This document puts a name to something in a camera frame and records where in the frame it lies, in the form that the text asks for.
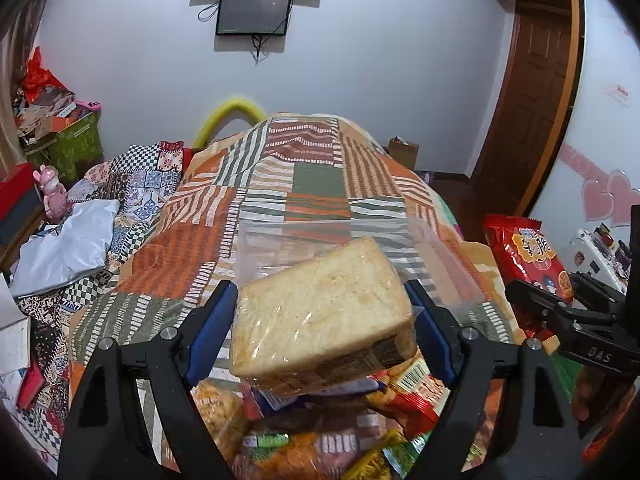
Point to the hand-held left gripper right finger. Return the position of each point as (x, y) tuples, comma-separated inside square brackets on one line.
[(430, 325)]

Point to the pink rabbit figure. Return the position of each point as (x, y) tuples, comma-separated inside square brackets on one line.
[(51, 195)]

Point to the white cluttered cabinet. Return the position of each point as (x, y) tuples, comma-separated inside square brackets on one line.
[(590, 255)]

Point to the bagged white bread loaf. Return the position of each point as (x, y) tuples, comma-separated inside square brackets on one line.
[(315, 310)]

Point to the grey flat box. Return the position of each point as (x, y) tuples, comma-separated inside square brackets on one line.
[(20, 220)]

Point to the checkered patchwork quilt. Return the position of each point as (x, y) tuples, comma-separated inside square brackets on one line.
[(145, 185)]

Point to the white crumpled cloth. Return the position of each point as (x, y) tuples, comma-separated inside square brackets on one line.
[(70, 245)]

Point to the red plastic bag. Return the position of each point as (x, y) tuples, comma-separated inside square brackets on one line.
[(40, 77)]

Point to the red book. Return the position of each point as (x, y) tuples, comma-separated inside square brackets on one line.
[(30, 387)]

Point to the green patterned box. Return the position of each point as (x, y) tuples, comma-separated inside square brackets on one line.
[(80, 145)]

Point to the open white notebook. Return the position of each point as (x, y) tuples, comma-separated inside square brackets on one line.
[(12, 340)]

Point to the striped brown curtain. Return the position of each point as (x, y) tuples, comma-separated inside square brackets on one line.
[(20, 35)]

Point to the small cardboard box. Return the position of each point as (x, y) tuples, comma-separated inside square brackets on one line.
[(402, 155)]

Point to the clear plastic storage bin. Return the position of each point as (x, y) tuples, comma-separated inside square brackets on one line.
[(450, 270)]

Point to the small black wall monitor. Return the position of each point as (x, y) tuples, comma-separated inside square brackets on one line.
[(254, 12)]

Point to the red flat box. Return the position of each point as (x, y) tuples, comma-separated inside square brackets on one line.
[(15, 190)]

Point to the yellow foam tube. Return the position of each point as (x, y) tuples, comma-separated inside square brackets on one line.
[(235, 102)]

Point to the pink heart stickers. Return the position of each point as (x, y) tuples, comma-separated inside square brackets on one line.
[(615, 195)]

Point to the striped patchwork quilt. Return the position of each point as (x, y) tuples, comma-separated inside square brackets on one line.
[(320, 185)]

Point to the red snack packet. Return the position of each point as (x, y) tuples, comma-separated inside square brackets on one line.
[(530, 250)]

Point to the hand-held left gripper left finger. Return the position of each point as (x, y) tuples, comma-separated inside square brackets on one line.
[(217, 320)]

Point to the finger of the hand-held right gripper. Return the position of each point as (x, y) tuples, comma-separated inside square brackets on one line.
[(597, 285), (535, 305)]

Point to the pile of snack packets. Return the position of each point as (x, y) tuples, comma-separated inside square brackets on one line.
[(400, 400)]

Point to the brown wooden door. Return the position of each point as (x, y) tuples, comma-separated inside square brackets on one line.
[(530, 110)]

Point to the white sliding wardrobe door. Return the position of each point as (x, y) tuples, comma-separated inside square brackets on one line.
[(605, 50)]

